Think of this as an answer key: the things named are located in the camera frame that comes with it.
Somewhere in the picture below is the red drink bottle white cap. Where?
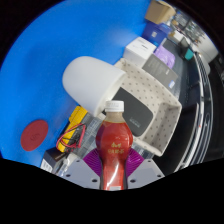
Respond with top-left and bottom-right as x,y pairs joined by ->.
95,99 -> 135,192

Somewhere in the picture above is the beige dotted storage basket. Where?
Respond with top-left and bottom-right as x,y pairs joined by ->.
99,58 -> 183,158

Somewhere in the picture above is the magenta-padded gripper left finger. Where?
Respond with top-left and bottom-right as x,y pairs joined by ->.
62,148 -> 105,191

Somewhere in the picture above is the small black box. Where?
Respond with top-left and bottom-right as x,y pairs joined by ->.
40,148 -> 66,174

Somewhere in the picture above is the black rectangular device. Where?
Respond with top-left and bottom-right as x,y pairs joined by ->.
103,87 -> 154,137

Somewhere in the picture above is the black shelf unit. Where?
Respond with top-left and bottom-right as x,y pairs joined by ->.
156,33 -> 224,174

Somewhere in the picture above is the white box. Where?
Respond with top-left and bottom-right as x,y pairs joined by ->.
123,36 -> 157,68

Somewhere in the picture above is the blue box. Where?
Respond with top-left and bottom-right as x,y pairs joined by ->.
142,21 -> 171,46

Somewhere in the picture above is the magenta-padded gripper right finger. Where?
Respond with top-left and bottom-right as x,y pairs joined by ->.
124,148 -> 166,191

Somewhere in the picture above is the dark grey flat box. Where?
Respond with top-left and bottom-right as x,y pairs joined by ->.
142,53 -> 179,89

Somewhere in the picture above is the brown cardboard box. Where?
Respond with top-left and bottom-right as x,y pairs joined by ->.
144,0 -> 177,25

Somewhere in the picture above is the purple pouch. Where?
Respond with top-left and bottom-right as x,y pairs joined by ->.
153,44 -> 177,69

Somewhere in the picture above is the flat round red coaster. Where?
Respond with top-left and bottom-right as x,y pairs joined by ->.
20,119 -> 49,152

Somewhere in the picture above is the teal object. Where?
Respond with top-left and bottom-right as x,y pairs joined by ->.
183,47 -> 195,61

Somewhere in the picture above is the white paper cup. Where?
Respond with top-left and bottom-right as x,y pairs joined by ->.
62,55 -> 127,118

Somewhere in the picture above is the yellow multimeter with leads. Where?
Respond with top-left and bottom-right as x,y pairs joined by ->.
55,105 -> 88,154

